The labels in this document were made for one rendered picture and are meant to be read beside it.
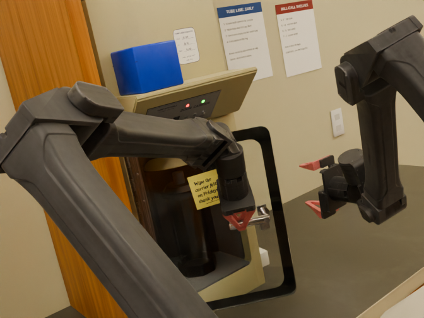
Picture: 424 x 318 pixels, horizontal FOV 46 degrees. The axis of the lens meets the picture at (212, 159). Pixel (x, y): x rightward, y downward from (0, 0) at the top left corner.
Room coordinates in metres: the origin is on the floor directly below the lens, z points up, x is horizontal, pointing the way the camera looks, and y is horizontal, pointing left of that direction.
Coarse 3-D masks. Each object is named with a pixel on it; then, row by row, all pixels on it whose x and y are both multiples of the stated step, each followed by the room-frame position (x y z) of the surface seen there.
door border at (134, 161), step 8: (136, 160) 1.04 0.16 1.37; (128, 168) 1.04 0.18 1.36; (136, 168) 1.04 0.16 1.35; (136, 176) 1.04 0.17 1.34; (136, 184) 1.04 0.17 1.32; (136, 192) 1.04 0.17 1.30; (144, 192) 1.04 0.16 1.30; (136, 200) 1.04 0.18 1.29; (144, 200) 1.04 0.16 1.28; (144, 208) 1.04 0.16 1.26; (144, 216) 1.04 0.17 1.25; (144, 224) 1.04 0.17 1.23; (152, 224) 1.04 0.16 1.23; (152, 232) 1.04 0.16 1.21
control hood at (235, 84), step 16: (192, 80) 1.09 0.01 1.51; (208, 80) 1.06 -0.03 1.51; (224, 80) 1.08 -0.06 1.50; (240, 80) 1.12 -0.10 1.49; (128, 96) 0.99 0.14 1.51; (144, 96) 0.97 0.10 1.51; (160, 96) 0.99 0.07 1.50; (176, 96) 1.02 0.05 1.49; (192, 96) 1.05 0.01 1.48; (224, 96) 1.13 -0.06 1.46; (240, 96) 1.17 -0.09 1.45; (144, 112) 0.99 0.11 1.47; (224, 112) 1.17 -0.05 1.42
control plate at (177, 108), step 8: (200, 96) 1.07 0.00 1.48; (208, 96) 1.09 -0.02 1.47; (216, 96) 1.11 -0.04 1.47; (168, 104) 1.02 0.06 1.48; (176, 104) 1.04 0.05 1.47; (184, 104) 1.05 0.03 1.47; (192, 104) 1.07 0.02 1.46; (200, 104) 1.09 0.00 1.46; (208, 104) 1.11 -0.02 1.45; (152, 112) 1.01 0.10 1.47; (160, 112) 1.02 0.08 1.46; (168, 112) 1.04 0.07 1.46; (176, 112) 1.06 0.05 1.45; (184, 112) 1.07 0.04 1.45; (192, 112) 1.09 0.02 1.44; (200, 112) 1.11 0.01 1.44; (208, 112) 1.13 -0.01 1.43
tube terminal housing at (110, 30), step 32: (96, 0) 1.06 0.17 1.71; (128, 0) 1.10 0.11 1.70; (160, 0) 1.15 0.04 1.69; (192, 0) 1.20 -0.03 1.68; (96, 32) 1.05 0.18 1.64; (128, 32) 1.09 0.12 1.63; (160, 32) 1.14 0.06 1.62; (192, 64) 1.18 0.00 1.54; (224, 64) 1.23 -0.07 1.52; (128, 192) 1.06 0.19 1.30
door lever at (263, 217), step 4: (260, 208) 1.04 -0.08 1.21; (264, 208) 1.04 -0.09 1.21; (260, 212) 1.04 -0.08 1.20; (264, 212) 1.03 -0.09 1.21; (268, 212) 1.04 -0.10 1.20; (256, 216) 1.00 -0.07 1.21; (260, 216) 1.00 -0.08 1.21; (264, 216) 1.00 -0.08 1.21; (268, 216) 1.00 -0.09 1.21; (236, 220) 1.01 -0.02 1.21; (240, 220) 1.00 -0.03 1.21; (252, 220) 1.00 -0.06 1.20; (256, 220) 1.00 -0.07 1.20; (260, 220) 1.00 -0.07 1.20; (264, 220) 0.99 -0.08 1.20; (268, 220) 0.99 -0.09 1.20; (228, 224) 1.00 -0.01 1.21; (240, 224) 0.99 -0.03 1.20; (248, 224) 0.99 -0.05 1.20; (252, 224) 0.99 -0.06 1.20; (256, 224) 1.00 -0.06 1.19; (232, 228) 0.99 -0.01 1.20; (236, 228) 0.99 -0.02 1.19
